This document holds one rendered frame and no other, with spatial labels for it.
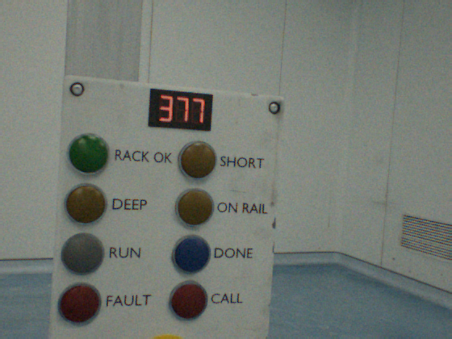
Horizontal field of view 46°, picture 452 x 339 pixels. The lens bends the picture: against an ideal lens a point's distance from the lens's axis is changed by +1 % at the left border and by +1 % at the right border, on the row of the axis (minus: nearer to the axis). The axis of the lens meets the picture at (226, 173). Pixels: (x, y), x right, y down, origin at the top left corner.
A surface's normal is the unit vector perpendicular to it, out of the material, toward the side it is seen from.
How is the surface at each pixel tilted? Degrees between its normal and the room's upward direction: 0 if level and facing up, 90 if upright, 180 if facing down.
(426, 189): 90
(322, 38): 90
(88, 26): 90
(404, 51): 90
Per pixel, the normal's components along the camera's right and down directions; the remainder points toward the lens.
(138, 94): 0.29, 0.07
